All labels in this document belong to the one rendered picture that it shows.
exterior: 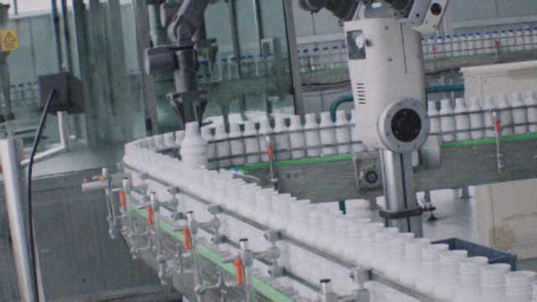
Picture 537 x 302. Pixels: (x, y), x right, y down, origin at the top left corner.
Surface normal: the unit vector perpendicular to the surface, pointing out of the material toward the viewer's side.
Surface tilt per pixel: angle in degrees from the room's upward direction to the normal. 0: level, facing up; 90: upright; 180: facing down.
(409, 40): 90
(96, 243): 90
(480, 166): 90
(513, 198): 90
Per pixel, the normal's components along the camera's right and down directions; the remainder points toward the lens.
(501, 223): -0.03, 0.09
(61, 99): -0.11, -0.11
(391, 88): 0.30, 0.24
